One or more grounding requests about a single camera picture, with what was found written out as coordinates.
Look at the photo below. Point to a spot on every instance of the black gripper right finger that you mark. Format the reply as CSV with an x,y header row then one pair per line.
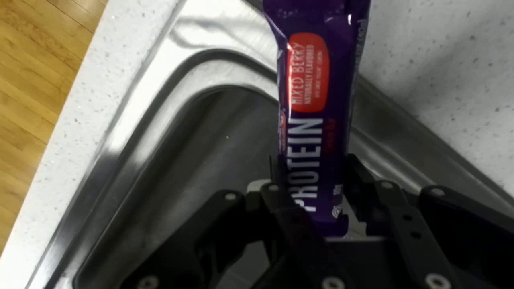
x,y
439,235

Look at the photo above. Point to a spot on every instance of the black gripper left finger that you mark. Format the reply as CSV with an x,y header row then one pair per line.
x,y
242,226

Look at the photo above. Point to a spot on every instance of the purple protein snack bar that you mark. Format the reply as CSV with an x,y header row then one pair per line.
x,y
311,81

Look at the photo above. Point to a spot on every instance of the stainless steel double sink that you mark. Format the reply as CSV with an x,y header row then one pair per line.
x,y
187,134

